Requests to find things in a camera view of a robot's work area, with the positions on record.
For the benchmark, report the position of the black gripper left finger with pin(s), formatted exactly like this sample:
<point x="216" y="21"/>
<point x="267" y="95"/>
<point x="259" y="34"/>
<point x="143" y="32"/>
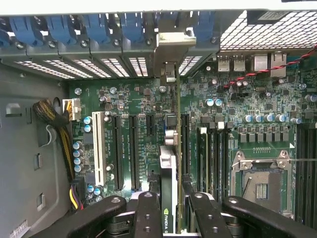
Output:
<point x="148" y="215"/>

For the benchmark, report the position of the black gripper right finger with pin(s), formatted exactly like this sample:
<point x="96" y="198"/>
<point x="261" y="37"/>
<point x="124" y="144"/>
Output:
<point x="205" y="215"/>

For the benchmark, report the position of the black RAM slot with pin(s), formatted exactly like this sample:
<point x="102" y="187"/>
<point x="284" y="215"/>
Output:
<point x="314" y="173"/>
<point x="307" y="173"/>
<point x="219" y="161"/>
<point x="226" y="161"/>
<point x="300" y="178"/>
<point x="212" y="161"/>

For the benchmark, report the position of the long black expansion slot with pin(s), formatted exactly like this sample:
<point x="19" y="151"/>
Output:
<point x="185" y="143"/>
<point x="118" y="153"/>
<point x="134" y="153"/>

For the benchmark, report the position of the CPU socket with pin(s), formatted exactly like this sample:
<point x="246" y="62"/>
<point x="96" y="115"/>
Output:
<point x="262" y="183"/>

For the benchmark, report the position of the white expansion slot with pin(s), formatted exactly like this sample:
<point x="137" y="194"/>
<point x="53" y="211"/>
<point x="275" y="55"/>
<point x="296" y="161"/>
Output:
<point x="98" y="148"/>

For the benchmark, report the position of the short black expansion slot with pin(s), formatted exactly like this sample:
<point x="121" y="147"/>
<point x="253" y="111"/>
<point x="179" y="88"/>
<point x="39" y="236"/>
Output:
<point x="150" y="125"/>

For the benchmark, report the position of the thin metal locking lever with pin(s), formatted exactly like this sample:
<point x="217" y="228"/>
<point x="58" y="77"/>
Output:
<point x="304" y="160"/>

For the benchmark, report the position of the green motherboard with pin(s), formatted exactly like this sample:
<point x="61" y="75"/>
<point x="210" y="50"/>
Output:
<point x="247" y="104"/>

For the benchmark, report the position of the silver USB port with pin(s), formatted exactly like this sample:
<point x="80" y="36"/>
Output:
<point x="224" y="65"/>
<point x="239" y="65"/>

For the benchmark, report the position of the silver metal port block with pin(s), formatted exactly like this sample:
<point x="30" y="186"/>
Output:
<point x="278" y="64"/>
<point x="260" y="63"/>

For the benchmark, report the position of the open black PC case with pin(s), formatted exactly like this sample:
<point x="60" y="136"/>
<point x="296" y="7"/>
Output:
<point x="74" y="50"/>

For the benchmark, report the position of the blue card retention clip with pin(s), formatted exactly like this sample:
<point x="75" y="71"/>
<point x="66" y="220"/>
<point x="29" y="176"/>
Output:
<point x="205" y="24"/>
<point x="133" y="27"/>
<point x="61" y="29"/>
<point x="26" y="31"/>
<point x="97" y="28"/>
<point x="3" y="38"/>

